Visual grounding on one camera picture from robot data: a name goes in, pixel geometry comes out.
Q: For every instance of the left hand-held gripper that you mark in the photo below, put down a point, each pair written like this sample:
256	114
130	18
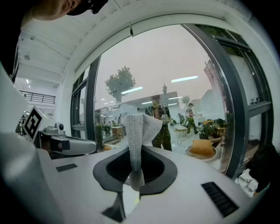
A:
47	131

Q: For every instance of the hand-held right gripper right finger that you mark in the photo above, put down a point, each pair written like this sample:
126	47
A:
186	197

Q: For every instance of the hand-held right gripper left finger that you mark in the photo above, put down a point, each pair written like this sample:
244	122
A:
83	186

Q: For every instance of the grey knitted cloth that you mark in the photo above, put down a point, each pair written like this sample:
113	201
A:
135	135

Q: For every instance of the large glass window pane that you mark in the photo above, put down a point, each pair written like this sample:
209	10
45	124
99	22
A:
153	65

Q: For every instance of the black balcony railing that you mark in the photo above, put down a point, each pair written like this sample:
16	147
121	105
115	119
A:
39	98

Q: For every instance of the green tree outside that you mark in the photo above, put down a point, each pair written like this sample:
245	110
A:
120	83

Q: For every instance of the black backpack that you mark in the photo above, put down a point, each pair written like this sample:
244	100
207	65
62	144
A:
264	168

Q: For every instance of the person's face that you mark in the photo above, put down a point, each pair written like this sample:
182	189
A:
50	11

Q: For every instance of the dark metal window frame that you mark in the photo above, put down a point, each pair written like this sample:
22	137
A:
237	113

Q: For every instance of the metal window bracket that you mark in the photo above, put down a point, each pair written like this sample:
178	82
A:
131	29

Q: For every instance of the black head-mounted camera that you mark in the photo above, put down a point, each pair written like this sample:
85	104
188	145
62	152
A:
96	7

